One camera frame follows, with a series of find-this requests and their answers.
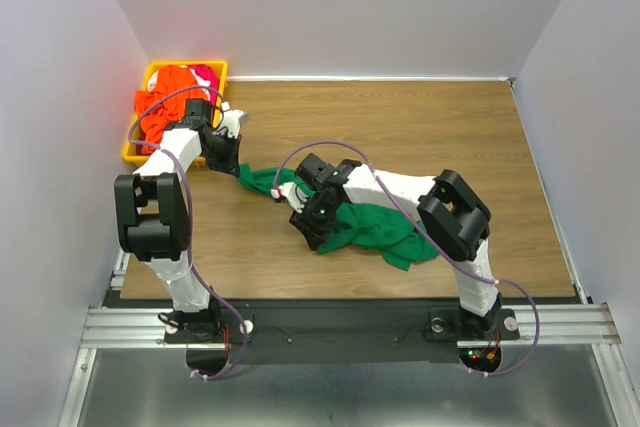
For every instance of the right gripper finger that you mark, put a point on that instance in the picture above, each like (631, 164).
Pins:
(302, 224)
(321, 231)

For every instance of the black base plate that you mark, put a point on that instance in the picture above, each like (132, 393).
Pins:
(270, 332)

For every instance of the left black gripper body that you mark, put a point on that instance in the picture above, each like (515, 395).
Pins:
(223, 139)

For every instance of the green t shirt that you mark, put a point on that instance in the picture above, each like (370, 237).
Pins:
(370, 227)

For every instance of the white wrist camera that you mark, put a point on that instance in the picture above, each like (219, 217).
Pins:
(291, 193)
(231, 121)

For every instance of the pink white t shirt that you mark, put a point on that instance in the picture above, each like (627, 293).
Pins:
(205, 74)

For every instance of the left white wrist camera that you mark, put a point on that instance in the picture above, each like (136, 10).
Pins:
(231, 121)

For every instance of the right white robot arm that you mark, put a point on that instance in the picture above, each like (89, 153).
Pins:
(455, 220)

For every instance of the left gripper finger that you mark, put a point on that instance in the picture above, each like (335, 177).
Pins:
(223, 161)
(234, 165)

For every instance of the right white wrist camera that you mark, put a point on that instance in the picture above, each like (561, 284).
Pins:
(291, 193)

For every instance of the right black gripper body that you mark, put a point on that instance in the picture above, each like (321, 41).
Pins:
(316, 208)

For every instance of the orange t shirt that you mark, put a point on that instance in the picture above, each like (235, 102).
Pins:
(153, 124)

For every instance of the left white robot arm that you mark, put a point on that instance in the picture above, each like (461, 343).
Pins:
(154, 220)

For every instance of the aluminium frame rail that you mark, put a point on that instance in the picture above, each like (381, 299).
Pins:
(107, 328)

